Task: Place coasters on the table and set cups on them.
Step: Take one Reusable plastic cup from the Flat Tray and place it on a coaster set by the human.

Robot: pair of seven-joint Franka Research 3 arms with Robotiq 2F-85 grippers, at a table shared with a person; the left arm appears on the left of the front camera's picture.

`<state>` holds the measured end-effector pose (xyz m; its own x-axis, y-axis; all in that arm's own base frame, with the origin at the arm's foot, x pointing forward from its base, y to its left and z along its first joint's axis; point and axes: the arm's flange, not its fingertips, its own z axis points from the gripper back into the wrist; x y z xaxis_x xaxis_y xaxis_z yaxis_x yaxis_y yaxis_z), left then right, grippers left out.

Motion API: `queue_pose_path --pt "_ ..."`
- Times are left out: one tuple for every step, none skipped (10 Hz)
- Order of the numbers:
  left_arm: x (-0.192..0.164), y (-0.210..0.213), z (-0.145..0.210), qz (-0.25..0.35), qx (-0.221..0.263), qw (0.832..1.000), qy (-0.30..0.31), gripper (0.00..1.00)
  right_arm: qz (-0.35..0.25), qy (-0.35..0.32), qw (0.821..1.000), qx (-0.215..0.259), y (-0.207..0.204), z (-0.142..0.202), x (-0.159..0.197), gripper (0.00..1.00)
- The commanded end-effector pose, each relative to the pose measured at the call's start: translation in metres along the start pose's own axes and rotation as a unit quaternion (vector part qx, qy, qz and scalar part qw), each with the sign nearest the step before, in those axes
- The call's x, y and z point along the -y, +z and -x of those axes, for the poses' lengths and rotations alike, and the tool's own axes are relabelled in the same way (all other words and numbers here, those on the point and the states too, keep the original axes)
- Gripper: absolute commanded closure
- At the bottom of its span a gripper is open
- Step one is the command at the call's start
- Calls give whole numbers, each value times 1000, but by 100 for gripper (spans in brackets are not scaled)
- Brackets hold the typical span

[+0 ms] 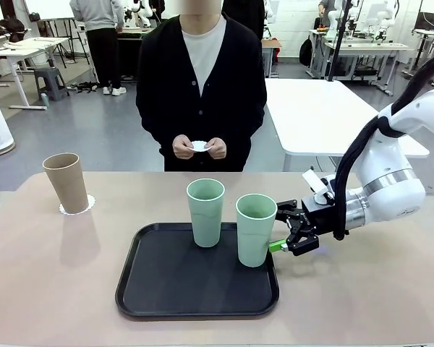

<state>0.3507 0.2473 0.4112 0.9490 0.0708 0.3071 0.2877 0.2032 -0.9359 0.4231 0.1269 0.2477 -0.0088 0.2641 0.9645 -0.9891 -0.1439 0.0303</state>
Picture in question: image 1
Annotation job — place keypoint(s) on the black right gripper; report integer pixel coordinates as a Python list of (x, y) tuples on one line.
[(320, 217)]

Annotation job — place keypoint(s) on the green tall cup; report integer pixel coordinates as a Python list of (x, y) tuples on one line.
[(206, 224), (255, 238)]

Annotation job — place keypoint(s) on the white scalloped coaster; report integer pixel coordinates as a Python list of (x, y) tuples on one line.
[(199, 146), (91, 204)]

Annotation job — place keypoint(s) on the brown tall cup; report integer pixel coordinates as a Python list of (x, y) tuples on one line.
[(67, 188)]

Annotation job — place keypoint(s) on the person's left forearm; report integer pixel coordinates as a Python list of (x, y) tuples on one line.
[(244, 133)]

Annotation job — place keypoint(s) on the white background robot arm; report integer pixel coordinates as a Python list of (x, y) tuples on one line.
[(141, 12), (332, 21)]

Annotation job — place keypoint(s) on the person's right forearm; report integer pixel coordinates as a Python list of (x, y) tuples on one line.
[(159, 133)]

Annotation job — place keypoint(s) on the person's left hand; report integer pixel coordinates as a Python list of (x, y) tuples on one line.
[(218, 148)]

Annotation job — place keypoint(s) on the person's right hand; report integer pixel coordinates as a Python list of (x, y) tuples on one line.
[(182, 147)]

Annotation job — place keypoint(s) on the large white table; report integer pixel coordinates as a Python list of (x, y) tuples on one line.
[(311, 115)]

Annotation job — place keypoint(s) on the black plastic tray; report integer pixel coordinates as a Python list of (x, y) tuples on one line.
[(188, 285)]

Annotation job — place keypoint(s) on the person in black cardigan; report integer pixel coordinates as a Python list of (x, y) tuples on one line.
[(235, 90)]

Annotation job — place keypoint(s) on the black backpack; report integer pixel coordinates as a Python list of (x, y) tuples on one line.
[(305, 52)]

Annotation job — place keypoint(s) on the small wooden top table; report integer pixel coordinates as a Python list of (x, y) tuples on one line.
[(271, 43)]

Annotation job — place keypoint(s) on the black vertical pole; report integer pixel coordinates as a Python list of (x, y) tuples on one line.
[(338, 43)]

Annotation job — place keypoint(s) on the white t-shirt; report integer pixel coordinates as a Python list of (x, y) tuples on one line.
[(204, 54)]

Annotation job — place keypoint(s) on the bystander in black clothes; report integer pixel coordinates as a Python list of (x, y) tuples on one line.
[(251, 14)]

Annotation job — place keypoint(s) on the white lab desk with monitor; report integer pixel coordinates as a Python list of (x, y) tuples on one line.
[(425, 32)]

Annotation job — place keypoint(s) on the black workbench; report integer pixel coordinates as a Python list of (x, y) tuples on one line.
[(130, 54)]

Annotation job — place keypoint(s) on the black monitor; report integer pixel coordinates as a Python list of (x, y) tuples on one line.
[(431, 20)]

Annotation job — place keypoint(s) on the small green bottle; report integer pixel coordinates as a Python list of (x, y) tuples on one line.
[(44, 100)]

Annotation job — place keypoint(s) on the grey plastic stool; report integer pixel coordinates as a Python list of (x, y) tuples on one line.
[(50, 77)]

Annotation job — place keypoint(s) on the bystander in grey hoodie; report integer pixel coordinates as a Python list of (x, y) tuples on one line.
[(97, 14)]

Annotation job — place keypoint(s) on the white desk with metal legs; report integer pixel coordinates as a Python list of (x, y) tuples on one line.
[(18, 52)]

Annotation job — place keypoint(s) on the whiteboard on stand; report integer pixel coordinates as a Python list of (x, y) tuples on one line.
[(47, 9)]

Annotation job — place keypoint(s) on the black bags on desk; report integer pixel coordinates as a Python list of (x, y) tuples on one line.
[(9, 25)]

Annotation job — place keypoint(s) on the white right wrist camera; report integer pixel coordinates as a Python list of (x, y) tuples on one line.
[(318, 188)]

